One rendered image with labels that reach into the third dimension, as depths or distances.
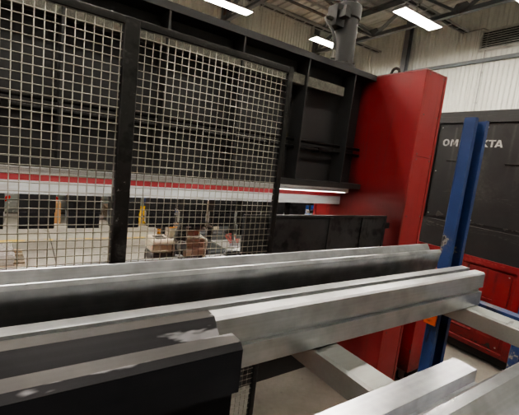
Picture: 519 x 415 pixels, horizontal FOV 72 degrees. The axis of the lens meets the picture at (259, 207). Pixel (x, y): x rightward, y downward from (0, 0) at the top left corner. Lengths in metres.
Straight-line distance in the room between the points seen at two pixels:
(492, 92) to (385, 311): 8.97
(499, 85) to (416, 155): 6.92
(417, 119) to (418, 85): 0.22
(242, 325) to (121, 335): 0.14
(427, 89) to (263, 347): 2.36
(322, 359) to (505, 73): 9.12
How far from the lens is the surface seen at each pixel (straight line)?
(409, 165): 2.53
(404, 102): 2.63
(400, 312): 0.56
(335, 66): 2.52
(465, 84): 9.74
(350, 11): 2.70
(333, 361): 0.44
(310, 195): 2.65
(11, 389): 0.24
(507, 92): 9.28
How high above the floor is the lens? 1.61
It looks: 8 degrees down
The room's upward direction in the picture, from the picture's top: 7 degrees clockwise
